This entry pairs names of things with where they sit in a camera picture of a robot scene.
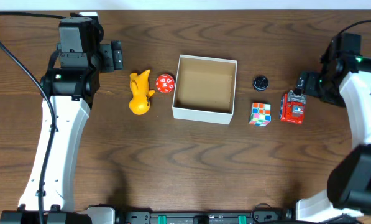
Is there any red toy fire truck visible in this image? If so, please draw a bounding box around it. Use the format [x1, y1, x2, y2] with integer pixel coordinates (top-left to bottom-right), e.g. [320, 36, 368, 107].
[279, 90, 306, 124]

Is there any multicoloured puzzle cube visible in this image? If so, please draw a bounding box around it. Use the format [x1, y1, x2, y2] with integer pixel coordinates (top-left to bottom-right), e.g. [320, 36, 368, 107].
[249, 103, 272, 127]

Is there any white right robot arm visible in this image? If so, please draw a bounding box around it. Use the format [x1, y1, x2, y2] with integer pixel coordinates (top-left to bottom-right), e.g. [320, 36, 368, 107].
[295, 33, 371, 223]

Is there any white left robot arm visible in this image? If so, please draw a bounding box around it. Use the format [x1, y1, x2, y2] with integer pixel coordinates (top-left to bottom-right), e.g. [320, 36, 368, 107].
[0, 12, 123, 223]

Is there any small black round cap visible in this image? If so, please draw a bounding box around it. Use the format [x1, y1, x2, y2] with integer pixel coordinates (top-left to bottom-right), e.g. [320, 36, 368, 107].
[253, 75, 269, 91]

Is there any yellow rubber duck toy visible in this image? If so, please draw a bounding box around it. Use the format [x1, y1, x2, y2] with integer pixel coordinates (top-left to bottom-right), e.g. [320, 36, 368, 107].
[129, 70, 156, 115]

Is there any red polyhedral die ball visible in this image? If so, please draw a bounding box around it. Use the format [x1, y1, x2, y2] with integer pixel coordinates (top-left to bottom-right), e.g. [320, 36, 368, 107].
[155, 73, 175, 93]

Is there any beige cardboard box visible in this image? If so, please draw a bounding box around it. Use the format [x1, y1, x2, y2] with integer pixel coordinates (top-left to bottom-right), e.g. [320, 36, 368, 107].
[172, 55, 237, 125]

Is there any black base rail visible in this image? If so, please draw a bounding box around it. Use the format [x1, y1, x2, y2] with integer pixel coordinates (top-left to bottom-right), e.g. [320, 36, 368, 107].
[85, 203, 298, 224]

